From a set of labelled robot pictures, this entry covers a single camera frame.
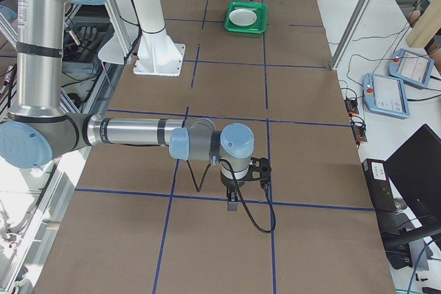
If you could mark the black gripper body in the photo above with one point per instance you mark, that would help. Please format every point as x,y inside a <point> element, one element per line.
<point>229,183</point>

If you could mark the white round plate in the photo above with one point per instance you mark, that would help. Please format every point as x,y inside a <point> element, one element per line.
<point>243,17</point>

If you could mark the green plastic tray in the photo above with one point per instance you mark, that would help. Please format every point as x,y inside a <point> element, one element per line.
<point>260,25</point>

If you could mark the orange black adapter lower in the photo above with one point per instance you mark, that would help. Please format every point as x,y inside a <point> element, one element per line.
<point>359,132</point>

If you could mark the orange black adapter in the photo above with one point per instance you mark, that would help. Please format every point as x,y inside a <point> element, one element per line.
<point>351,106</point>
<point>359,132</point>

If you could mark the orange black adapter upper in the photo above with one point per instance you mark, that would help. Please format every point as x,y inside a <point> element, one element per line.
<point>351,106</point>

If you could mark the black mini computer box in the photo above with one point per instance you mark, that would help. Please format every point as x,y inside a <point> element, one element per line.
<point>378,185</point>

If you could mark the near blue teach pendant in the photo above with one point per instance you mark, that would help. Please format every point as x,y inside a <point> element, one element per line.
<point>385,95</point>

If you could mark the blue teach pendant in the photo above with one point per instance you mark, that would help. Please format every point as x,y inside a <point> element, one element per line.
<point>385,95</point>
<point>414,69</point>

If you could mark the wooden beam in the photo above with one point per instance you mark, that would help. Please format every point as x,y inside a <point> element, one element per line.
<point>426,27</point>

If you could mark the far blue teach pendant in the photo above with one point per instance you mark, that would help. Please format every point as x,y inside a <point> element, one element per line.
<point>414,69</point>

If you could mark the black laptop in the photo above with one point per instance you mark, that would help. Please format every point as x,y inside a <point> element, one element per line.
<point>414,169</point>

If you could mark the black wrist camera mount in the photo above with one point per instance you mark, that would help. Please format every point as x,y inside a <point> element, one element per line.
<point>259,170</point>

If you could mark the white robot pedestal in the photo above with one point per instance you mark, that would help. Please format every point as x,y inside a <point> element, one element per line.
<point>157,54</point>

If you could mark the aluminium frame post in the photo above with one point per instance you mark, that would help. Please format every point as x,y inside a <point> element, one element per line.
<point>354,21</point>

